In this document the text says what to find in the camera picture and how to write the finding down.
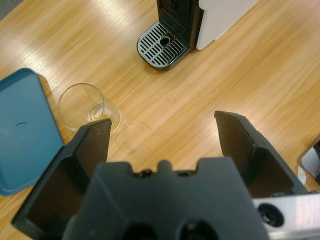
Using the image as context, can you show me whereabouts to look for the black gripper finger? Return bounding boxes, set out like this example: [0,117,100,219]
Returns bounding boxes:
[214,111,310,200]
[11,118,113,240]

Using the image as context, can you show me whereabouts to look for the white capsule coffee machine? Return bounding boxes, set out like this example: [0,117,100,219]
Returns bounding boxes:
[136,0,258,71]

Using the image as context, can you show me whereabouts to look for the clear drinking glass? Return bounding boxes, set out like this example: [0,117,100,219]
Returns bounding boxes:
[57,82,123,133]

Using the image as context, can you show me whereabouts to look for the teal plastic tray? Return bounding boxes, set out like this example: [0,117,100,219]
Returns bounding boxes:
[0,67,65,198]

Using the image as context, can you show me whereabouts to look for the white paper tag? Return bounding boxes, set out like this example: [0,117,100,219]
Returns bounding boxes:
[298,166,310,186]

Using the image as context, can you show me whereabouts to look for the stained white paper scrap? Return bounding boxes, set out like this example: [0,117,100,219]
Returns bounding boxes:
[91,109,105,120]

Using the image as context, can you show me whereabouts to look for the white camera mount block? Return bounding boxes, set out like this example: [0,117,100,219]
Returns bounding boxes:
[297,136,320,180]

